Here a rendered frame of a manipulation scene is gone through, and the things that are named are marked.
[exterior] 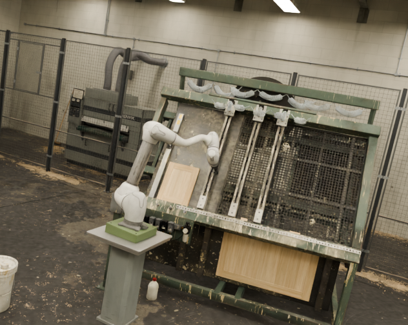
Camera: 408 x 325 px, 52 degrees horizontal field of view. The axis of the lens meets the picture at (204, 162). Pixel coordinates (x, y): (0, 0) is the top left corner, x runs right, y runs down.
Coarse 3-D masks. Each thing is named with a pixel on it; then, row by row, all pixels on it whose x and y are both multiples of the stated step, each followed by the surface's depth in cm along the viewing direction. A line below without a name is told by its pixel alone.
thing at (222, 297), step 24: (288, 216) 498; (312, 216) 486; (192, 240) 411; (216, 240) 405; (168, 264) 421; (192, 264) 414; (216, 264) 408; (336, 264) 378; (192, 288) 391; (312, 288) 386; (264, 312) 376; (288, 312) 374; (336, 312) 367
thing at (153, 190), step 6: (180, 120) 429; (174, 126) 427; (180, 126) 430; (168, 150) 416; (168, 156) 414; (162, 162) 411; (162, 168) 408; (162, 174) 407; (156, 180) 404; (156, 186) 401; (150, 192) 399; (156, 192) 402
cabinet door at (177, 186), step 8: (168, 168) 410; (176, 168) 409; (184, 168) 408; (192, 168) 407; (168, 176) 406; (176, 176) 405; (184, 176) 404; (192, 176) 403; (168, 184) 403; (176, 184) 402; (184, 184) 401; (192, 184) 399; (160, 192) 400; (168, 192) 399; (176, 192) 398; (184, 192) 397; (168, 200) 395; (176, 200) 394; (184, 200) 393
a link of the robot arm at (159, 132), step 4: (156, 124) 334; (160, 124) 333; (152, 128) 327; (156, 128) 324; (160, 128) 324; (164, 128) 326; (152, 132) 325; (156, 132) 323; (160, 132) 324; (164, 132) 325; (168, 132) 328; (172, 132) 331; (152, 136) 334; (156, 136) 325; (160, 136) 325; (164, 136) 326; (168, 136) 328; (172, 136) 330; (160, 140) 329; (164, 140) 328; (168, 140) 329; (172, 140) 331
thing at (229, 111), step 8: (224, 112) 419; (232, 112) 418; (224, 128) 416; (224, 136) 412; (224, 144) 414; (208, 176) 395; (208, 184) 396; (208, 192) 389; (200, 200) 386; (200, 208) 384
